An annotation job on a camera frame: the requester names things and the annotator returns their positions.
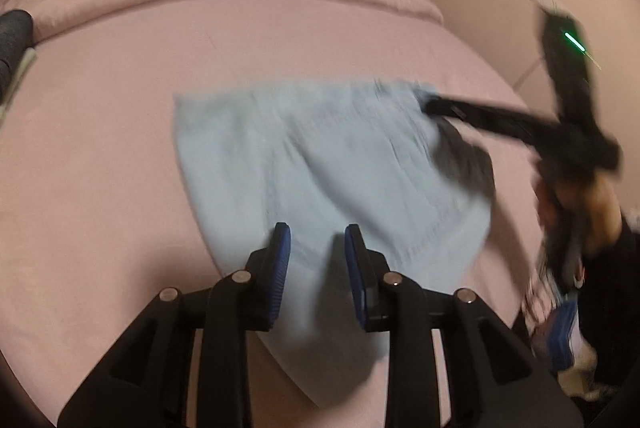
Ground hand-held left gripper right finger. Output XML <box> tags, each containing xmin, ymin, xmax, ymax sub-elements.
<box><xmin>344</xmin><ymin>224</ymin><xmax>583</xmax><ymax>428</ymax></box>

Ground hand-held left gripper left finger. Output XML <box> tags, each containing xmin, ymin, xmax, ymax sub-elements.
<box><xmin>57</xmin><ymin>222</ymin><xmax>292</xmax><ymax>428</ymax></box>

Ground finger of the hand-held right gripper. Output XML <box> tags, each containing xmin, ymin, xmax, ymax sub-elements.
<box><xmin>432</xmin><ymin>127</ymin><xmax>497</xmax><ymax>203</ymax></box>
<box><xmin>424</xmin><ymin>94</ymin><xmax>547</xmax><ymax>148</ymax></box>

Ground light blue strawberry print pants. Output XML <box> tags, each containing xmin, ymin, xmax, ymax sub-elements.
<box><xmin>172</xmin><ymin>78</ymin><xmax>493</xmax><ymax>409</ymax></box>

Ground person's right hand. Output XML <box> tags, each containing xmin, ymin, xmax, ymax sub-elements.
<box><xmin>535</xmin><ymin>173</ymin><xmax>622</xmax><ymax>255</ymax></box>

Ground blue and white cloth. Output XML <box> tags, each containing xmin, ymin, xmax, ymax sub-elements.
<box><xmin>529</xmin><ymin>297</ymin><xmax>601</xmax><ymax>405</ymax></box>

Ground bed with pink sheet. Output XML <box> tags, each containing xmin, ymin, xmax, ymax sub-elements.
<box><xmin>0</xmin><ymin>3</ymin><xmax>547</xmax><ymax>428</ymax></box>

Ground folded light green garment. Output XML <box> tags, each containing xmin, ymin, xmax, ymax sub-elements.
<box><xmin>0</xmin><ymin>48</ymin><xmax>39</xmax><ymax>125</ymax></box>

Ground folded dark denim jeans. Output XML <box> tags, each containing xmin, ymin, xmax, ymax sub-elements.
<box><xmin>0</xmin><ymin>9</ymin><xmax>35</xmax><ymax>95</ymax></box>

